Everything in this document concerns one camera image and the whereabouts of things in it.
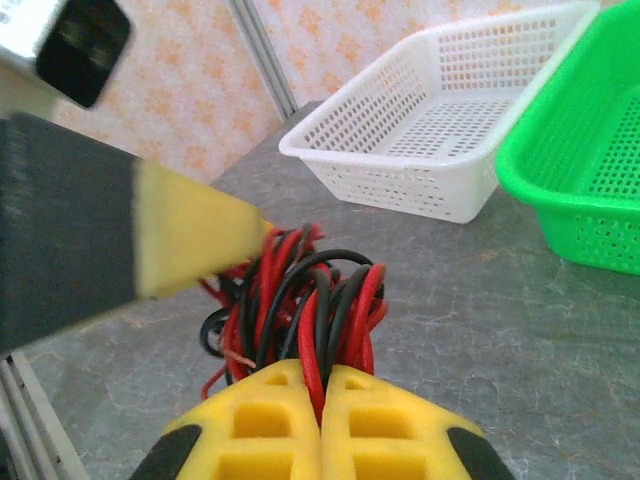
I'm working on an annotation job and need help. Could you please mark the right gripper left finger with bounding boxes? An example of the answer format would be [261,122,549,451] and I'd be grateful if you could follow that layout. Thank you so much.
[128,359,324,480]

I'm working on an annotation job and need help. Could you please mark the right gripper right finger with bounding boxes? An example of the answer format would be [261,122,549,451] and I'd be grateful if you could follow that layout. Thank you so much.
[319,364,519,480]

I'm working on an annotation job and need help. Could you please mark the white perforated plastic basket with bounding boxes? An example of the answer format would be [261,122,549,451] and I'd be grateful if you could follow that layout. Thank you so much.
[278,0,601,225]

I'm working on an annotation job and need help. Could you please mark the green perforated plastic basket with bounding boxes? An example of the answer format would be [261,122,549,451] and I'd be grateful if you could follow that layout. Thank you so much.
[494,0,640,276]

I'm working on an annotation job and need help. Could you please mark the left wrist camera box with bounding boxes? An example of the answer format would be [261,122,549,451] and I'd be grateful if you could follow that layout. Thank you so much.
[0,0,134,110]

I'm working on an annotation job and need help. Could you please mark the aluminium table side rail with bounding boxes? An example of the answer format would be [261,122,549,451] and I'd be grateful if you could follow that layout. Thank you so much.
[0,349,89,480]

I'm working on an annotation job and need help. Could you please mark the aluminium frame post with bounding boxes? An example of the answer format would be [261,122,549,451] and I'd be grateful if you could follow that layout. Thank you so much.
[232,0,301,121]

